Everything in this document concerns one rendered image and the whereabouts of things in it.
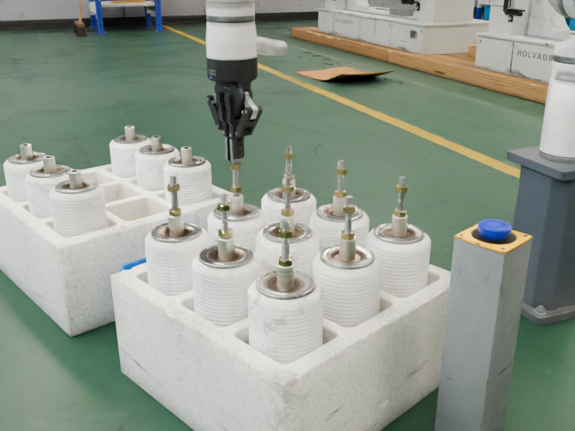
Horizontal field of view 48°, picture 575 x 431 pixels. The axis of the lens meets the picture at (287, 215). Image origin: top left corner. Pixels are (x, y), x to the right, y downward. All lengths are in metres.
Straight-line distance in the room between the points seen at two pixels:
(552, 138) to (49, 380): 0.95
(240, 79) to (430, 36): 3.39
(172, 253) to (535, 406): 0.60
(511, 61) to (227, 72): 2.78
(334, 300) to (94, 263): 0.50
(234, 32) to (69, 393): 0.61
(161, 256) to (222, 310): 0.14
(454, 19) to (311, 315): 3.70
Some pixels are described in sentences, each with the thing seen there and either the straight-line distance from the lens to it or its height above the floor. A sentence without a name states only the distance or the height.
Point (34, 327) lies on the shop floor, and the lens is 1.30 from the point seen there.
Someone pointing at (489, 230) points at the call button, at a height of 0.33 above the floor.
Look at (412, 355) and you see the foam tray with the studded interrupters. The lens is 0.98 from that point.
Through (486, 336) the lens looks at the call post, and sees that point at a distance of 0.86.
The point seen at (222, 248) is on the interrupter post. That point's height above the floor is 0.27.
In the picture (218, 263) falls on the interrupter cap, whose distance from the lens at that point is 0.87.
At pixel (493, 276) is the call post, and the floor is 0.28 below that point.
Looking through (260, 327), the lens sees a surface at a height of 0.21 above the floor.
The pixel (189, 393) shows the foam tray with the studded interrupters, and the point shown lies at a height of 0.06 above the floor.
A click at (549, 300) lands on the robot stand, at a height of 0.04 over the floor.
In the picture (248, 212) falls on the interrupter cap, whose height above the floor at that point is 0.25.
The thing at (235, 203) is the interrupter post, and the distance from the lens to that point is 1.03.
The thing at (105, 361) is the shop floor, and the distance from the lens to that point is 1.16.
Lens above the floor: 0.63
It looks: 22 degrees down
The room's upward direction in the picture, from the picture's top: straight up
